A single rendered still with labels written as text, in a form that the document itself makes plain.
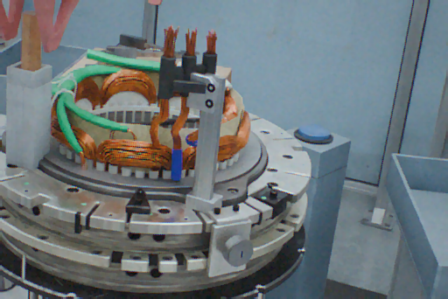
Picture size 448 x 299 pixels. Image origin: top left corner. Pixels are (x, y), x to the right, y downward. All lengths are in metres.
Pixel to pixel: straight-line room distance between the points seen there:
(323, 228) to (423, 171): 0.18
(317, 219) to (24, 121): 0.46
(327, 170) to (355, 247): 2.01
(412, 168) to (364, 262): 2.00
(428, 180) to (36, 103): 0.46
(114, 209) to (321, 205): 0.43
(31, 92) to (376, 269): 2.31
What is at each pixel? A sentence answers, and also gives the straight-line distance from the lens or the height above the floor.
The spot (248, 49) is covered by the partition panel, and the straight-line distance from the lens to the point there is 3.19.
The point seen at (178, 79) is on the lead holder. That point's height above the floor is 1.21.
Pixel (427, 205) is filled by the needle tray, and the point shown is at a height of 1.03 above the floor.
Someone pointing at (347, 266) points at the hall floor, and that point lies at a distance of 2.93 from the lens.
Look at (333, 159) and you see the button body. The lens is 1.06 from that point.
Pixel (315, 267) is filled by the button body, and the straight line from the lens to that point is 1.12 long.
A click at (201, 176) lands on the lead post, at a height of 1.13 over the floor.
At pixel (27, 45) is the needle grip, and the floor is 1.20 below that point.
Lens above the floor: 1.41
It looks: 22 degrees down
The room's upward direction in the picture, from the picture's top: 7 degrees clockwise
